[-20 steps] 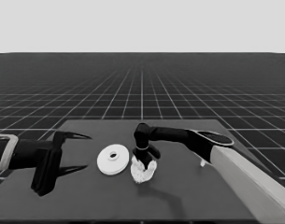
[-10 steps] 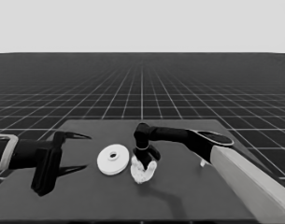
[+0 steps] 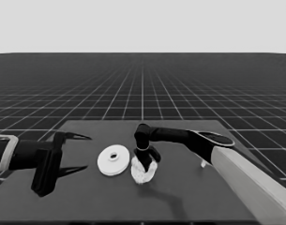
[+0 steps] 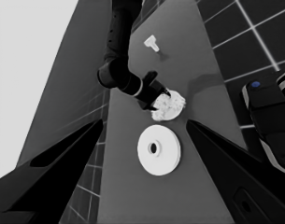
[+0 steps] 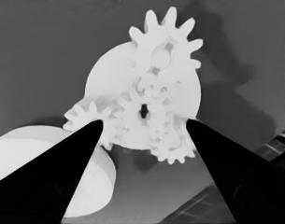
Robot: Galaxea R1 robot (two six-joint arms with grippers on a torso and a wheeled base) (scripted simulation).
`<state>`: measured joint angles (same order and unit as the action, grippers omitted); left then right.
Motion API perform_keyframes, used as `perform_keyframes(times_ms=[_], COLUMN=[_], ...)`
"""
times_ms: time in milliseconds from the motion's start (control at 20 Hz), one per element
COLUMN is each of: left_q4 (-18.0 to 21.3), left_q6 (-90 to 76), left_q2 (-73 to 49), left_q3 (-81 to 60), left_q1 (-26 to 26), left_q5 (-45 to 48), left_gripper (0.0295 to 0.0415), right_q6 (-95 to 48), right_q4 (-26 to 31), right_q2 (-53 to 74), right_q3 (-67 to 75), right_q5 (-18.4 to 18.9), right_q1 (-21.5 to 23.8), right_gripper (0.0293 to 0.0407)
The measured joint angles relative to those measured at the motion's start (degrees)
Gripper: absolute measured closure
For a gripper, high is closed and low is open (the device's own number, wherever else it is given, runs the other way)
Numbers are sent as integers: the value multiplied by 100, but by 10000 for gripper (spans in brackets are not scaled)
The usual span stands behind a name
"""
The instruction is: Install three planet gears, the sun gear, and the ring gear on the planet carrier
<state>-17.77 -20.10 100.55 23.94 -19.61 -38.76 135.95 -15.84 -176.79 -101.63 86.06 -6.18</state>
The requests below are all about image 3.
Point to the large thick white disc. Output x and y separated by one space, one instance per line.
111 167

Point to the small white T-shaped piece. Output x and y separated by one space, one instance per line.
204 163

